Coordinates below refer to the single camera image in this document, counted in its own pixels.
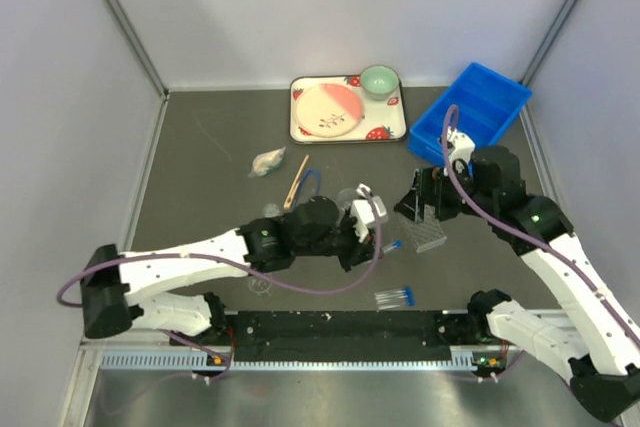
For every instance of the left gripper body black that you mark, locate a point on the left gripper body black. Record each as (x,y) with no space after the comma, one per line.
(348,246)

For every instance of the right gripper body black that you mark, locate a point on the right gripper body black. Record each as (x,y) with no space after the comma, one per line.
(448,199)

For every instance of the clear test tube rack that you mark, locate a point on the clear test tube rack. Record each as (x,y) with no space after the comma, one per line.
(425,235)

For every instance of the blue capped test tube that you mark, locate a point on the blue capped test tube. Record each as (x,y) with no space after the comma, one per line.
(404,291)
(380,298)
(394,303)
(392,246)

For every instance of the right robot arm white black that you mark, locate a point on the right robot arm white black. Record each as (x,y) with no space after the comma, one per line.
(600,362)

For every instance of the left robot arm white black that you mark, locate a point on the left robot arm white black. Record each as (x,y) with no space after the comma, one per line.
(139,289)

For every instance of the clear glass flask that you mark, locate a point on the clear glass flask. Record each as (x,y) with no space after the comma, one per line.
(345,198)

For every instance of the wooden tweezers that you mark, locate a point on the wooden tweezers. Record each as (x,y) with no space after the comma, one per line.
(289,200)

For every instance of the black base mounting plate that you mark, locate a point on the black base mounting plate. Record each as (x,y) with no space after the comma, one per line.
(341,336)

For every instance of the strawberry pattern tray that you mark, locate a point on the strawberry pattern tray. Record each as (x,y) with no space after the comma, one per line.
(383,120)

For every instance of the small clear glass dish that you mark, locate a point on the small clear glass dish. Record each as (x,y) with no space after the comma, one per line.
(271,210)

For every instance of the blue plastic bin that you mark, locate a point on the blue plastic bin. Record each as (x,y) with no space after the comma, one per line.
(488,104)

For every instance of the green ceramic bowl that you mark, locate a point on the green ceramic bowl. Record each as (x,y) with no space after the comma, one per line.
(379,82)

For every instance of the plastic bag with contents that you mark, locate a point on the plastic bag with contents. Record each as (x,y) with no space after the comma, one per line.
(263,164)

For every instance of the pink cream plate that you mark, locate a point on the pink cream plate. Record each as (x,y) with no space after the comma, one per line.
(327,110)

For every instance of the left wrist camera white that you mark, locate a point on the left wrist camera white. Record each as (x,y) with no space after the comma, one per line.
(362,210)

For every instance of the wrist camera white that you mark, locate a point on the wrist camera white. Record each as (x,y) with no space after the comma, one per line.
(459,149)
(362,210)

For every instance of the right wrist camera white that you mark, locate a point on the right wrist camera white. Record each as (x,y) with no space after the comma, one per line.
(459,149)

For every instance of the grey slotted cable duct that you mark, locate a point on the grey slotted cable duct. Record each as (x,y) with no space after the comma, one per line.
(190,360)

